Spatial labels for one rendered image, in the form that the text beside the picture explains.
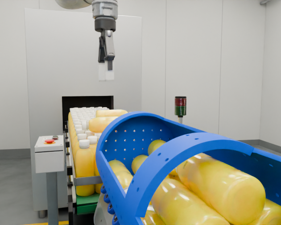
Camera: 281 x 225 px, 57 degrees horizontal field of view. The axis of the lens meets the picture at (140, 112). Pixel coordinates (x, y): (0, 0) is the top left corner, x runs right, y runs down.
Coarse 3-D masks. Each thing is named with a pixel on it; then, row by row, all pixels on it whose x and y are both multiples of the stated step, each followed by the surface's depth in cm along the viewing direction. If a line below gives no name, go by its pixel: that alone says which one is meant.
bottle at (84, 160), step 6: (78, 150) 98; (84, 150) 97; (90, 150) 99; (78, 156) 97; (84, 156) 97; (90, 156) 98; (78, 162) 97; (84, 162) 96; (90, 162) 98; (78, 168) 97; (84, 168) 97; (90, 168) 98; (78, 174) 97; (84, 174) 97; (90, 174) 98; (78, 186) 98; (84, 186) 97; (90, 186) 98; (78, 192) 98; (84, 192) 98; (90, 192) 99
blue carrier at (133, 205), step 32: (128, 128) 85; (160, 128) 88; (192, 128) 64; (96, 160) 80; (128, 160) 86; (160, 160) 41; (224, 160) 61; (256, 160) 47; (128, 192) 44; (128, 224) 41
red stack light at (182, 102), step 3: (177, 99) 135; (180, 99) 134; (183, 99) 134; (174, 102) 137; (177, 102) 135; (180, 102) 134; (183, 102) 135; (186, 102) 137; (177, 105) 135; (180, 105) 135; (183, 105) 135
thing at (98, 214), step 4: (100, 192) 94; (100, 196) 93; (100, 204) 92; (96, 208) 93; (100, 208) 90; (96, 212) 93; (100, 212) 89; (96, 216) 92; (100, 216) 87; (96, 220) 90; (100, 220) 86; (104, 220) 82; (96, 224) 89; (100, 224) 85; (104, 224) 81
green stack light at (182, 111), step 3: (174, 108) 138; (177, 108) 136; (180, 108) 135; (183, 108) 135; (174, 111) 138; (177, 111) 136; (180, 111) 135; (183, 111) 135; (174, 114) 138; (177, 114) 136; (180, 114) 135; (183, 114) 135
